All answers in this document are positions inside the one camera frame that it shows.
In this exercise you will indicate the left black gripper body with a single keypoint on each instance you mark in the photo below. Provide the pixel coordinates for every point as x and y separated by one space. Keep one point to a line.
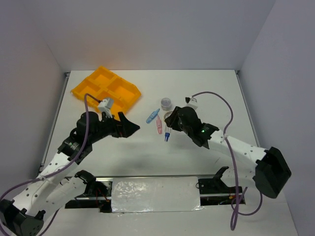
108 127

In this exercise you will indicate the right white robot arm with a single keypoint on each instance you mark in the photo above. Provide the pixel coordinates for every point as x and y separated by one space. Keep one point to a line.
269 170

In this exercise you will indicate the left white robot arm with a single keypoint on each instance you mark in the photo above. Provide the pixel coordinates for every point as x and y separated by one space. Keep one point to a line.
25 214

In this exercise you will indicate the clear tape roll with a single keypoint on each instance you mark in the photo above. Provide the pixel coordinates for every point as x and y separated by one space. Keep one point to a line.
166 115

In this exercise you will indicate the pink highlighter pen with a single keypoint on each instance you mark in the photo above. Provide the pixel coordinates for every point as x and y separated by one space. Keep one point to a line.
159 125

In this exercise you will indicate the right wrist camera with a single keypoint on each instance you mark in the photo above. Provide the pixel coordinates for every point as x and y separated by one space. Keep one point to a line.
191 102

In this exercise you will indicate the blue highlighter pen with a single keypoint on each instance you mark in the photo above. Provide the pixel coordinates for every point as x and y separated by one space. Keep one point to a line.
152 116

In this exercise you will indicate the silver foil covered plate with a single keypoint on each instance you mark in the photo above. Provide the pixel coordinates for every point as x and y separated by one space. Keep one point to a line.
155 194

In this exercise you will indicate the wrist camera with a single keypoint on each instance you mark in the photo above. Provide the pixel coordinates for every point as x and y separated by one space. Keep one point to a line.
105 105
191 102

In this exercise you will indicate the yellow compartment tray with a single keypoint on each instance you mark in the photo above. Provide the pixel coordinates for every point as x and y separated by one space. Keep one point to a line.
103 83

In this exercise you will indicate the jar of paper clips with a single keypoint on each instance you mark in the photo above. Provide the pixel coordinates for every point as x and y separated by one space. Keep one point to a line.
165 104

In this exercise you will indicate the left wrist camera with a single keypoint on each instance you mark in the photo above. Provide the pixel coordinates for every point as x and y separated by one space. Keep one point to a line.
105 105

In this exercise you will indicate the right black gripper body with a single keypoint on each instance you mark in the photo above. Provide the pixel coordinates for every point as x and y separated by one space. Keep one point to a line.
185 128

